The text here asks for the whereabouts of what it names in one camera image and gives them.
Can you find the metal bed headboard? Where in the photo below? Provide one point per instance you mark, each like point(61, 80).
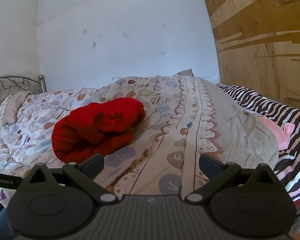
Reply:
point(12, 85)

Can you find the dotted patchwork quilt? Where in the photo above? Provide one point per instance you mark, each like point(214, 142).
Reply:
point(202, 120)

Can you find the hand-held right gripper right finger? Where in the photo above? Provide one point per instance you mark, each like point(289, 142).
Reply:
point(207, 166)

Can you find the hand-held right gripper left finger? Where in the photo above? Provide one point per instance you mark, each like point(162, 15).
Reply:
point(94, 164)

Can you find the person's leg in jeans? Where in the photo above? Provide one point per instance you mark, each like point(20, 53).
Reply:
point(1, 226)

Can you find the wooden board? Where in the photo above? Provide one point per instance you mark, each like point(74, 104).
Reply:
point(262, 42)

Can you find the red long-sleeve top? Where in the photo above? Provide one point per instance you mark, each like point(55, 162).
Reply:
point(95, 130)

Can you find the pink cloth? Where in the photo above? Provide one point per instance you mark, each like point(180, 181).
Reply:
point(277, 132)

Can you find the black white striped bedsheet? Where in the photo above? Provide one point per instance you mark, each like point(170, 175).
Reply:
point(285, 112)

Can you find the grey pillow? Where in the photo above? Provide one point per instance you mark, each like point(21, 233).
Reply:
point(186, 72)

